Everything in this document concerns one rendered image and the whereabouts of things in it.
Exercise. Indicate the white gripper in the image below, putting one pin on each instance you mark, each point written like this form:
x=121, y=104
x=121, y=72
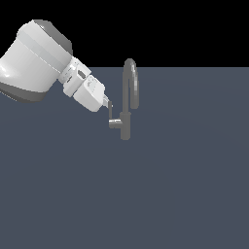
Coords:
x=87, y=92

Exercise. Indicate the grey gooseneck faucet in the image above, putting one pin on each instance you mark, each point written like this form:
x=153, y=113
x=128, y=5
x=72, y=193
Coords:
x=129, y=97

